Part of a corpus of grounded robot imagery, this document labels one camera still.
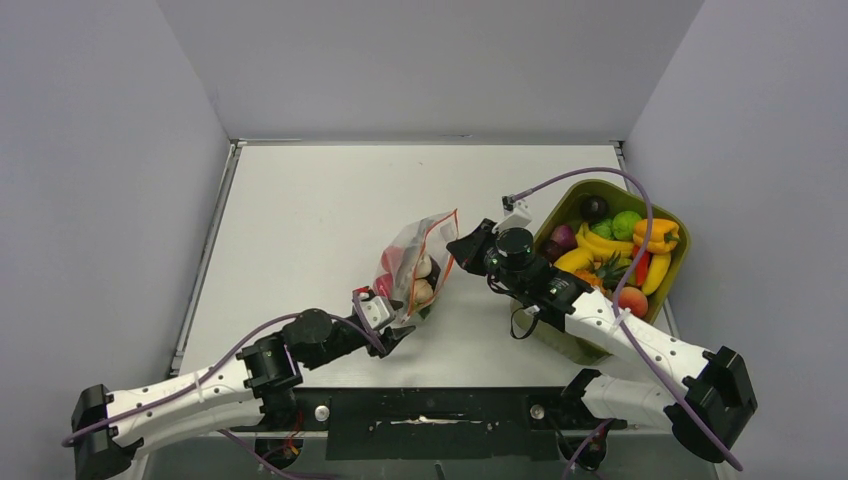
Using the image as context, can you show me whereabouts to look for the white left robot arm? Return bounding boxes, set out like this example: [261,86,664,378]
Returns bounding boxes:
[62,299,415,479]

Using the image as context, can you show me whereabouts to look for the olive green plastic bin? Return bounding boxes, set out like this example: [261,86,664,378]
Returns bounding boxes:
[513,178,692,366]

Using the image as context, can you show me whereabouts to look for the red chili pepper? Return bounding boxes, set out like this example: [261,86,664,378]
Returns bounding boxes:
[630,251,652,288]

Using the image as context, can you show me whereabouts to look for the red apple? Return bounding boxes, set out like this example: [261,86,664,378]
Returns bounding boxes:
[373,246,404,297]

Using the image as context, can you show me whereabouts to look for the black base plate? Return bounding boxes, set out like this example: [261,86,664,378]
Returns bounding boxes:
[238,387,601,461]

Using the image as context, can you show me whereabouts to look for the peach near bin edge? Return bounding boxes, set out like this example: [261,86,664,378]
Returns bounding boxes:
[618,286,649,319]

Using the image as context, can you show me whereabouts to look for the orange yellow bell pepper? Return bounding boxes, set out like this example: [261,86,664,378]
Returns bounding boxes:
[633,218,680,254]

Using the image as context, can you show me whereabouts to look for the yellow banana bunch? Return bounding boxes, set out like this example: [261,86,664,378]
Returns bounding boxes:
[575,223,634,260]

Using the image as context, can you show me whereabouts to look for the green lime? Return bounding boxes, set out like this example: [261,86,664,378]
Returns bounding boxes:
[611,210,643,241]

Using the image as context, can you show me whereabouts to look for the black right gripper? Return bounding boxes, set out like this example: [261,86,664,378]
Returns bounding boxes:
[449,219,527,297]

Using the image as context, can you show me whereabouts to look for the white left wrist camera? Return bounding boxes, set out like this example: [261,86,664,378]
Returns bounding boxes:
[352,287,397,335]

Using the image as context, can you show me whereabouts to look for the clear orange zip bag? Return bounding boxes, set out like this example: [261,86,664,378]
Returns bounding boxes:
[372,209,459,323]

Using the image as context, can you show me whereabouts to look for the purple red onion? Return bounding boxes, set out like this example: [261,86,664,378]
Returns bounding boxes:
[550,224,577,251]

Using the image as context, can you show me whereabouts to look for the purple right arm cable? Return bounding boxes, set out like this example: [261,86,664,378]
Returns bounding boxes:
[502,166,745,480]

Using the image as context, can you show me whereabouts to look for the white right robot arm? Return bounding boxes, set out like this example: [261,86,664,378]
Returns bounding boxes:
[447,219,758,463]

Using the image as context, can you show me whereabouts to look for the grey white mushroom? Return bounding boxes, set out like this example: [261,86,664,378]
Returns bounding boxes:
[414,255,433,279]

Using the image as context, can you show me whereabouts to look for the orange pineapple toy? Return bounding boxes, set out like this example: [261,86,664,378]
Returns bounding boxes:
[574,254,632,293]

